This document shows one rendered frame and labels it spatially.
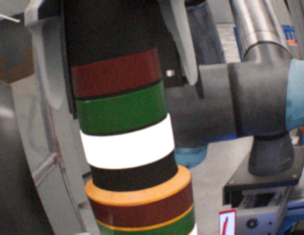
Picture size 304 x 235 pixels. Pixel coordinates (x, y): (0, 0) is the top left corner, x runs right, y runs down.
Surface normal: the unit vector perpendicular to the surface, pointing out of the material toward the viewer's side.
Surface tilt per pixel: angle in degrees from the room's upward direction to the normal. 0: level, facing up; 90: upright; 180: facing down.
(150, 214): 90
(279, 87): 64
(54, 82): 94
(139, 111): 90
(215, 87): 58
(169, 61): 90
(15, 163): 42
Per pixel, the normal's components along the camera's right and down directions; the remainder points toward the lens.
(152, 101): 0.74, 0.04
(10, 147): 0.32, -0.66
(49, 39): 0.99, -0.07
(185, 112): -0.22, 0.18
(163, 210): 0.44, 0.15
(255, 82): -0.26, -0.28
